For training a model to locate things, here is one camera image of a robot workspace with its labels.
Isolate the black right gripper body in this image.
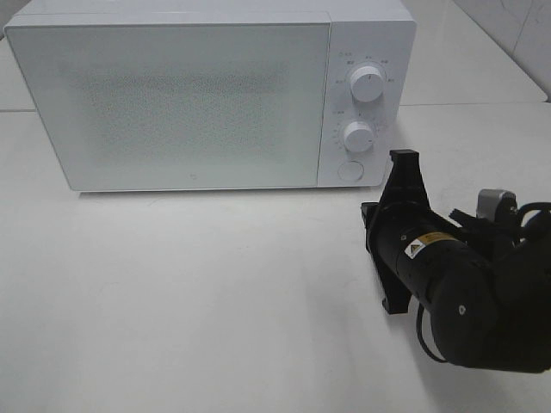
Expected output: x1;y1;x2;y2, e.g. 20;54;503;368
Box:
363;200;482;301

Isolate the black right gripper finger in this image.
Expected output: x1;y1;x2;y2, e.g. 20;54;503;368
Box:
374;257;412;315
381;149;430;209

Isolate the white round door button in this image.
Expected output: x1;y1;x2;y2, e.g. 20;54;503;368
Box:
337;161;364;182

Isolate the white microwave knob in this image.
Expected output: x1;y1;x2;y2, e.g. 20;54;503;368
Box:
350;63;385;103
342;121;375;153

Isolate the white microwave door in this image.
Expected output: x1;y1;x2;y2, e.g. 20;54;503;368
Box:
7;24;329;192

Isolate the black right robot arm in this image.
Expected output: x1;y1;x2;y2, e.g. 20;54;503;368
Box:
361;150;550;373

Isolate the white microwave oven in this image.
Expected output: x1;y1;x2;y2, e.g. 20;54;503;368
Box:
3;1;417;191

